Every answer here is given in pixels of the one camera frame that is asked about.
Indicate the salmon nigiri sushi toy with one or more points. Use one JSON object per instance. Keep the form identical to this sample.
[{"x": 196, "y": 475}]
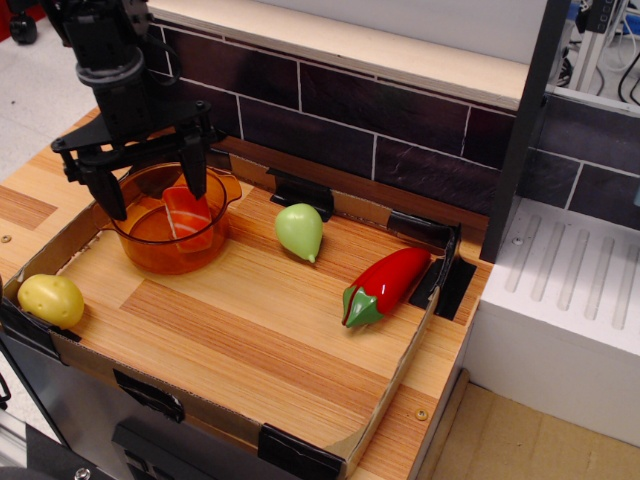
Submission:
[{"x": 189, "y": 219}]

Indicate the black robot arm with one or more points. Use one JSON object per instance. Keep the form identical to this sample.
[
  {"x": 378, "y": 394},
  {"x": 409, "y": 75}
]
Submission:
[{"x": 107, "y": 38}]

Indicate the black caster wheel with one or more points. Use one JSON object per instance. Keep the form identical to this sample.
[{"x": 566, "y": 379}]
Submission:
[{"x": 23, "y": 29}]

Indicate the yellow toy potato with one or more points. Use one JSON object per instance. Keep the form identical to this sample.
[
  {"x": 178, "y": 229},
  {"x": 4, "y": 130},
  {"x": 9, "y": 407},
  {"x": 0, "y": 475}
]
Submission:
[{"x": 52, "y": 298}]

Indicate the dark shelf frame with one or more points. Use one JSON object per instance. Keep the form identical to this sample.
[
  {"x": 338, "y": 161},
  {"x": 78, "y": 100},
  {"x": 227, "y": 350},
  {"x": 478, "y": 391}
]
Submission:
[{"x": 335, "y": 107}]

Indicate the cardboard fence with black tape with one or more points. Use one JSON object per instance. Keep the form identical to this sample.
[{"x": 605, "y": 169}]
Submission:
[{"x": 242, "y": 368}]

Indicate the orange transparent plastic pot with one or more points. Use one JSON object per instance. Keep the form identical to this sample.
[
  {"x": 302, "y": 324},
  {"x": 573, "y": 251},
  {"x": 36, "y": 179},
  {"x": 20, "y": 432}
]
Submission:
[{"x": 145, "y": 235}]

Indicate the green toy pear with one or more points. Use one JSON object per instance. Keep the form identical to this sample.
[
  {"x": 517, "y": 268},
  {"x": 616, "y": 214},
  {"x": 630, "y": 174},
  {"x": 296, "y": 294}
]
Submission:
[{"x": 299, "y": 229}]

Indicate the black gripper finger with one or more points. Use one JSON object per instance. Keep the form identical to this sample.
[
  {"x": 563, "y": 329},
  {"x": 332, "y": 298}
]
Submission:
[
  {"x": 105, "y": 189},
  {"x": 191, "y": 151}
]

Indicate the white toy sink drainboard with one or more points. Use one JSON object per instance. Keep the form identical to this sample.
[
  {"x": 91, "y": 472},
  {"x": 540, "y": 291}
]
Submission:
[{"x": 557, "y": 326}]

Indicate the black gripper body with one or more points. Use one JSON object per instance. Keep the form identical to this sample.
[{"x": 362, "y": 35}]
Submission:
[{"x": 136, "y": 122}]

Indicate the red toy chili pepper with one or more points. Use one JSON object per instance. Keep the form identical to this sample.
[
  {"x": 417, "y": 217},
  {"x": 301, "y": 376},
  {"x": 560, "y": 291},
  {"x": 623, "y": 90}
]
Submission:
[{"x": 379, "y": 288}]

